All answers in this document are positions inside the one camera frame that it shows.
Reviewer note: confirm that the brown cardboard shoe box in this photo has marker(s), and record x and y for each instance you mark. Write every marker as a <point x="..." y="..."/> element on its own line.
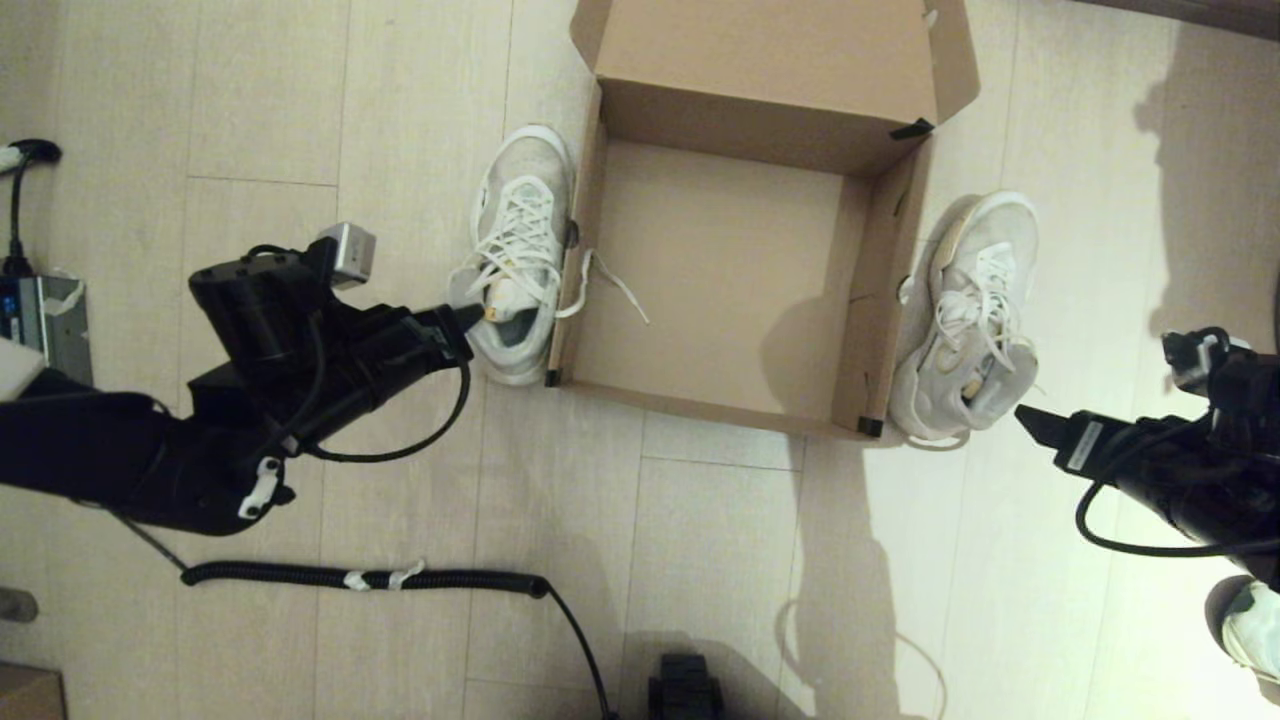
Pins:
<point x="720" y="260"/>

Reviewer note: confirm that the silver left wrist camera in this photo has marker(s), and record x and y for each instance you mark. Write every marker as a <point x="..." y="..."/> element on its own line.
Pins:
<point x="348" y="252"/>

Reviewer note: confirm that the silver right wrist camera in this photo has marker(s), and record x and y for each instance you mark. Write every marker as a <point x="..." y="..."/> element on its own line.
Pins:
<point x="1200" y="355"/>

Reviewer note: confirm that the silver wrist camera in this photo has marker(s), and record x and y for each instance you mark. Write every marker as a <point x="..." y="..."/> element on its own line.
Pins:
<point x="348" y="252"/>
<point x="1200" y="355"/>

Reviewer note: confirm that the white mesh lace-up sneaker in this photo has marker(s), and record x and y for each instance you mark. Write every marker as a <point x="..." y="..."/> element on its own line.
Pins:
<point x="525" y="170"/>
<point x="990" y="235"/>

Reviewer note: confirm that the dark wooden furniture edge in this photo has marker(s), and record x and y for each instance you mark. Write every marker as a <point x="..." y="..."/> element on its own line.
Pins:
<point x="1200" y="15"/>

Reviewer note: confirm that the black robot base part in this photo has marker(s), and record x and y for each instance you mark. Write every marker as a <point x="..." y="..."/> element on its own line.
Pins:
<point x="685" y="690"/>

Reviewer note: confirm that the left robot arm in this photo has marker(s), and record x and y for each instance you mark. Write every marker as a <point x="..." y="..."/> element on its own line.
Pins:
<point x="120" y="460"/>

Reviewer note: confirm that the grey power supply unit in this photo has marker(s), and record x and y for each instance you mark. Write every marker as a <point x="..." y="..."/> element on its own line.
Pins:
<point x="50" y="320"/>

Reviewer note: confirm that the printed brown cardboard carton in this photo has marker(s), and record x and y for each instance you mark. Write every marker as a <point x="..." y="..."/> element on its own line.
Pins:
<point x="30" y="695"/>

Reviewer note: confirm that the small grey floor object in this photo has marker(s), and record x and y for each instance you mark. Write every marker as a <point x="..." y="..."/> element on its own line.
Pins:
<point x="18" y="606"/>

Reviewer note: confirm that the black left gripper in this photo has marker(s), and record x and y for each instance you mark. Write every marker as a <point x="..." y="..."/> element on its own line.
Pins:
<point x="390" y="355"/>

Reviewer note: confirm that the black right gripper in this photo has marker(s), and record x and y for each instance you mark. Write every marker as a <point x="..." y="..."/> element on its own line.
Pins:
<point x="1140" y="460"/>

